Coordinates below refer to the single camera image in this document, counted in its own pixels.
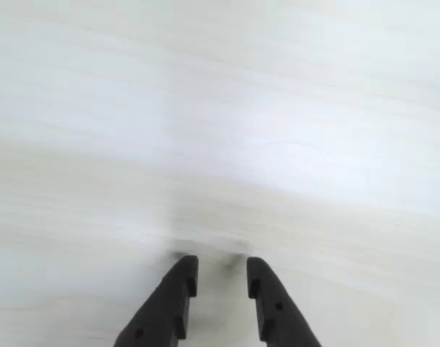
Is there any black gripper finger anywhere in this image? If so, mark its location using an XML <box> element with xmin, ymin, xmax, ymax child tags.
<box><xmin>246</xmin><ymin>257</ymin><xmax>322</xmax><ymax>347</ymax></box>
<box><xmin>113</xmin><ymin>254</ymin><xmax>199</xmax><ymax>347</ymax></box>

